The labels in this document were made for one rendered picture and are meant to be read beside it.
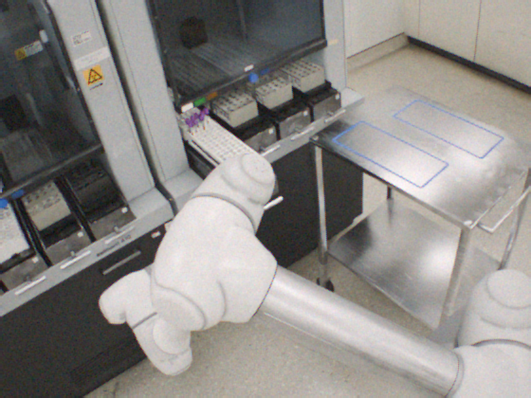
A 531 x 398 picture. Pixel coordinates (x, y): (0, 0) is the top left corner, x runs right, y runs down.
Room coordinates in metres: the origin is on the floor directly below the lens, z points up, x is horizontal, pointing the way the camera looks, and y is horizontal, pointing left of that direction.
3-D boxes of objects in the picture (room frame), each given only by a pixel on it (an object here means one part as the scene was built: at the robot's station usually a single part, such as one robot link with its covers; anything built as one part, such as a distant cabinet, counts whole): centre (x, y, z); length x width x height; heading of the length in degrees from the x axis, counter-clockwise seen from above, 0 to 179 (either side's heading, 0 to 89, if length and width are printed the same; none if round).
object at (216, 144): (1.28, 0.11, 0.83); 0.30 x 0.10 x 0.06; 30
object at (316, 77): (1.60, -0.24, 0.85); 0.12 x 0.02 x 0.06; 119
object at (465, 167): (1.17, -0.53, 0.41); 0.67 x 0.46 x 0.82; 34
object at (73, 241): (1.30, 0.76, 0.78); 0.73 x 0.14 x 0.09; 30
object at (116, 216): (1.38, 0.63, 0.78); 0.73 x 0.14 x 0.09; 30
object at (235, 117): (1.45, 0.03, 0.85); 0.12 x 0.02 x 0.06; 120
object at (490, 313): (0.50, -0.45, 0.87); 0.18 x 0.16 x 0.22; 157
